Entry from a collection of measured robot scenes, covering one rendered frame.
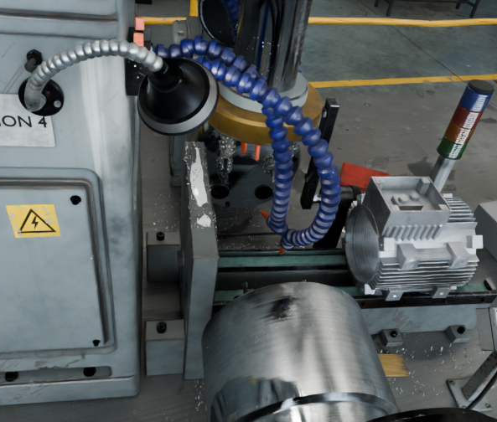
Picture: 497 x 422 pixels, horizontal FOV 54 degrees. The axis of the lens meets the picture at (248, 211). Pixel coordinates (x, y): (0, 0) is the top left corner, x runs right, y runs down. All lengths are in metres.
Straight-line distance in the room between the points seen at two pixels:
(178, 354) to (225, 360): 0.29
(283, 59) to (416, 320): 0.68
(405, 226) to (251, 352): 0.41
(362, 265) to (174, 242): 0.40
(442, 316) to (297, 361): 0.60
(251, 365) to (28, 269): 0.31
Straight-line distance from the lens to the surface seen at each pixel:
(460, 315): 1.18
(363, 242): 1.07
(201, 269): 0.73
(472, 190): 1.68
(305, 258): 1.06
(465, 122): 1.27
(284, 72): 0.67
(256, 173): 1.07
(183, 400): 0.97
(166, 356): 0.94
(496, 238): 1.44
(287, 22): 0.64
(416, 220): 0.91
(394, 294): 0.98
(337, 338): 0.64
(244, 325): 0.65
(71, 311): 0.75
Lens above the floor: 1.67
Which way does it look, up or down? 41 degrees down
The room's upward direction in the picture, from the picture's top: 10 degrees clockwise
